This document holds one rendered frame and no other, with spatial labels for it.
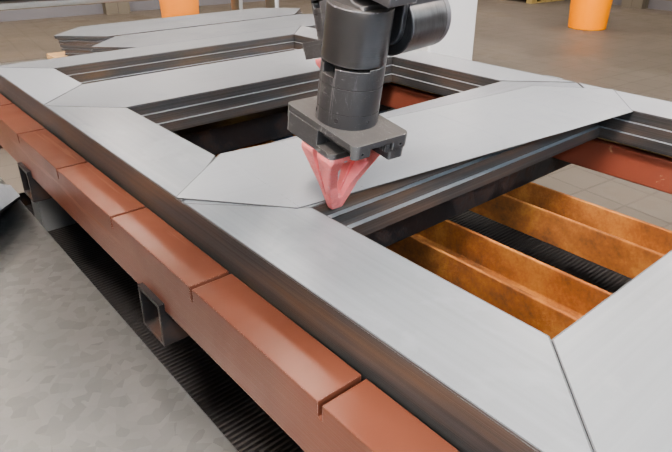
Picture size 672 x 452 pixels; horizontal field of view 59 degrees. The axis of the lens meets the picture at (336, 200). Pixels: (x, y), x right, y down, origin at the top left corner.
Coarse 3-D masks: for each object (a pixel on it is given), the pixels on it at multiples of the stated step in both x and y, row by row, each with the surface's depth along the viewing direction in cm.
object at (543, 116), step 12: (492, 96) 95; (504, 96) 95; (492, 108) 89; (504, 108) 89; (516, 108) 89; (528, 108) 89; (540, 108) 89; (528, 120) 84; (540, 120) 84; (552, 120) 84; (564, 120) 84; (576, 120) 84; (588, 120) 84
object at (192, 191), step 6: (192, 180) 64; (186, 186) 63; (192, 186) 63; (198, 186) 63; (180, 192) 62; (186, 192) 62; (192, 192) 62; (198, 192) 62; (204, 192) 62; (180, 198) 60; (186, 198) 60; (192, 198) 60; (198, 198) 60; (204, 198) 60; (210, 198) 60
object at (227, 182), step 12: (216, 168) 67; (228, 168) 67; (240, 168) 67; (204, 180) 64; (216, 180) 64; (228, 180) 64; (240, 180) 64; (252, 180) 64; (216, 192) 62; (228, 192) 62; (240, 192) 62; (252, 192) 62; (264, 192) 62; (276, 192) 62; (252, 204) 59; (264, 204) 59; (276, 204) 59; (288, 204) 59
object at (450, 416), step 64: (128, 64) 121; (192, 64) 130; (64, 128) 85; (640, 128) 87; (128, 192) 72; (384, 192) 65; (448, 192) 71; (256, 256) 51; (320, 320) 46; (384, 384) 41; (512, 448) 33
